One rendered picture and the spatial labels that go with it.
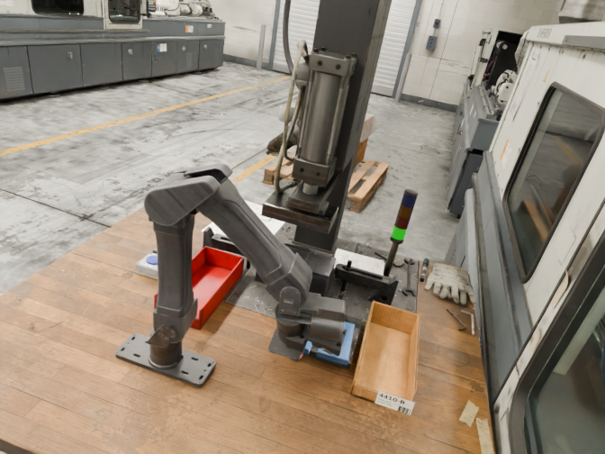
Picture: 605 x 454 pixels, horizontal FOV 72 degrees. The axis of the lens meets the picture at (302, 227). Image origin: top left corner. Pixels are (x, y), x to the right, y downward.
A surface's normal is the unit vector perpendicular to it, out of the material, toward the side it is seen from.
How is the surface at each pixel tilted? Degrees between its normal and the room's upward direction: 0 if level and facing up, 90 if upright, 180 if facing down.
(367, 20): 90
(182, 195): 90
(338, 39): 90
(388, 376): 0
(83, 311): 0
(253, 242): 88
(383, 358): 0
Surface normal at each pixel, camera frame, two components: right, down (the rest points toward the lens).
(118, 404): 0.16, -0.87
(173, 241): -0.12, 0.61
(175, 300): -0.08, 0.29
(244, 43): -0.33, 0.40
